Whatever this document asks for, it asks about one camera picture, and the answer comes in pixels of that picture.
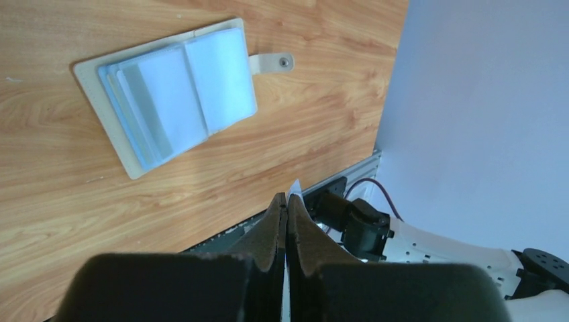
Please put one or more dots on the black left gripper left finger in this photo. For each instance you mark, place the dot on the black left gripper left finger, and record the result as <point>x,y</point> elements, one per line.
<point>243,284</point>

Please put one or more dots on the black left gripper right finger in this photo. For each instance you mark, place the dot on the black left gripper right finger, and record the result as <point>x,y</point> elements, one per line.
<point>329,284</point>

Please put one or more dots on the grey translucent card holder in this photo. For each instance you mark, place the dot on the grey translucent card holder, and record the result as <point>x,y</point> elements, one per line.
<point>158,100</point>

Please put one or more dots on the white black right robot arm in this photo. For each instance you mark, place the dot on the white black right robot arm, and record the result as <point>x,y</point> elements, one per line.
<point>533,283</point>

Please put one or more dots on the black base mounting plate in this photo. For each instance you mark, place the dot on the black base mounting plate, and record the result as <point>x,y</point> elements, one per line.
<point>224,241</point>

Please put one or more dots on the aluminium frame rail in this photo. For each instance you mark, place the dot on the aluminium frame rail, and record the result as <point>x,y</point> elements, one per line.
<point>363,169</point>

